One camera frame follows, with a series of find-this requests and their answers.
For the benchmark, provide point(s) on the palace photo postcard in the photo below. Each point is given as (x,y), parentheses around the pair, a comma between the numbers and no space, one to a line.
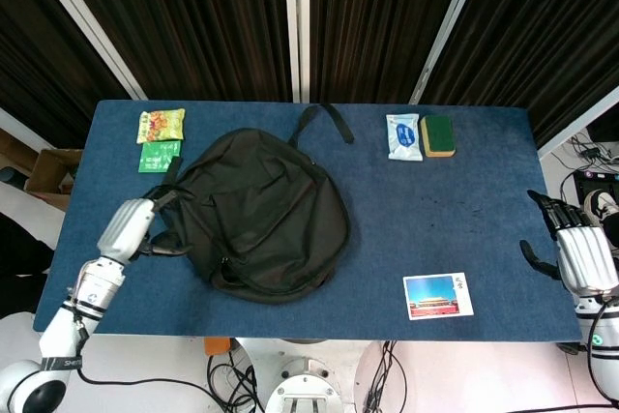
(437,297)

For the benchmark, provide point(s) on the white blue wet wipes pack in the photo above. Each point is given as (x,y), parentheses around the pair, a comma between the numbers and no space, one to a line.
(404,137)

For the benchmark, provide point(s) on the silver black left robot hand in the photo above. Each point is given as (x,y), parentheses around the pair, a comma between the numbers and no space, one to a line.
(123,231)

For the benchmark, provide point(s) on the green foil packet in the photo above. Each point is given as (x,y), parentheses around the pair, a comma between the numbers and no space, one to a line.
(157,157)

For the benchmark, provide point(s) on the yellow snack packet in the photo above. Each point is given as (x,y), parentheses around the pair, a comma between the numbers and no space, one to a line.
(160,126)

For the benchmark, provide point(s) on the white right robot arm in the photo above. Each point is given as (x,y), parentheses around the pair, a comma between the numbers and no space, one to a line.
(611,360)

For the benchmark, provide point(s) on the white robot torso base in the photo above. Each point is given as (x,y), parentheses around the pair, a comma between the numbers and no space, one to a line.
(304,384)

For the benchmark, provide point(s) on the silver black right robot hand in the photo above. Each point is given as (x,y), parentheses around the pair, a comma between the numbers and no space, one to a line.
(587,258)

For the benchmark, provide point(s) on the blue felt table cover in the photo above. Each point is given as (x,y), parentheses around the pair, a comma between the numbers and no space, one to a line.
(425,219)

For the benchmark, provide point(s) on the dark ribbed partition panel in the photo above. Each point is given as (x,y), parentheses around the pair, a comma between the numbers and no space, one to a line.
(193,21)
(377,21)
(546,36)
(29,45)

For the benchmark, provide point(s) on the white partition frame post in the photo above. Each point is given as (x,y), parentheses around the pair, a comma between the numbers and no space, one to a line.
(296,21)
(450,21)
(84,19)

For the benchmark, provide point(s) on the orange box under table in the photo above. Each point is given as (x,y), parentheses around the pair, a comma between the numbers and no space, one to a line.
(216,346)

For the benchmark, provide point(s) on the black fabric backpack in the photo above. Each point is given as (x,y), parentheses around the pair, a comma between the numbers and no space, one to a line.
(271,219)

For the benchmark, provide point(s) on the white black sneaker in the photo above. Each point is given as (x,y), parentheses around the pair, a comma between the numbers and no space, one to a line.
(602,205)

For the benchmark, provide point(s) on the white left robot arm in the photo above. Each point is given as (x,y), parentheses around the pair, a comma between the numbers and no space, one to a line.
(60,331)

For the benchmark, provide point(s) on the green yellow sponge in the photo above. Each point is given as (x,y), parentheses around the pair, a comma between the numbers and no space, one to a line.
(437,135)

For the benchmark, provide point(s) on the cardboard box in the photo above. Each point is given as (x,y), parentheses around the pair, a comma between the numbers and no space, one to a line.
(48,176)

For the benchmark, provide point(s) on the black box with coloured buttons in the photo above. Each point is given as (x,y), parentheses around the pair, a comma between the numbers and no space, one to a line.
(597,182)

